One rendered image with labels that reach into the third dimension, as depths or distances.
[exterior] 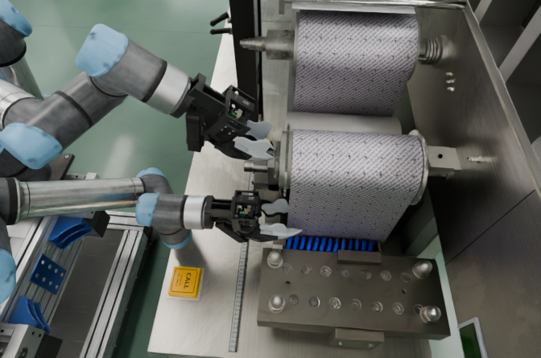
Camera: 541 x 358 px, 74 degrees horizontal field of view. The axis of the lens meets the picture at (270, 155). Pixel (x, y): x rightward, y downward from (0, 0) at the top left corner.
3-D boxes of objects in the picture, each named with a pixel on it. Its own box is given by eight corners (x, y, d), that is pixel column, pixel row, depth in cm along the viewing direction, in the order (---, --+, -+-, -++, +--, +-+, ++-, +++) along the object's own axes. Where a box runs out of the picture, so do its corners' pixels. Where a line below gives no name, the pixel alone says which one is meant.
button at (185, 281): (175, 269, 95) (173, 265, 93) (202, 270, 94) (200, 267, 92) (169, 296, 91) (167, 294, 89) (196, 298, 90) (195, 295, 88)
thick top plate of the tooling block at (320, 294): (263, 256, 90) (262, 247, 85) (427, 267, 88) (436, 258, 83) (257, 326, 80) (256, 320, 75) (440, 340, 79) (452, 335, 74)
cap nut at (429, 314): (418, 306, 77) (425, 300, 73) (435, 307, 77) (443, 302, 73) (421, 324, 75) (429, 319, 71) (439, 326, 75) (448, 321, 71)
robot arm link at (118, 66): (91, 33, 57) (102, 9, 50) (154, 71, 62) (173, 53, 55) (68, 74, 54) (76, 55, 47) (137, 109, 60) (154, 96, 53)
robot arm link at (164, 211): (150, 203, 88) (139, 184, 81) (195, 205, 87) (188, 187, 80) (141, 232, 83) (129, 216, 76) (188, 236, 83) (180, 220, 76)
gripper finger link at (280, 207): (303, 204, 78) (262, 207, 78) (302, 216, 83) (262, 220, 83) (302, 191, 80) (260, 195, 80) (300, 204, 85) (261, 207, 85)
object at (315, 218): (286, 233, 88) (289, 196, 73) (383, 240, 87) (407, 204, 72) (286, 236, 88) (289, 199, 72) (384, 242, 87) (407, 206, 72)
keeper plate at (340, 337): (328, 336, 84) (335, 327, 76) (371, 339, 84) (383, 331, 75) (328, 348, 83) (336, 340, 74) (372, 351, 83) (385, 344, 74)
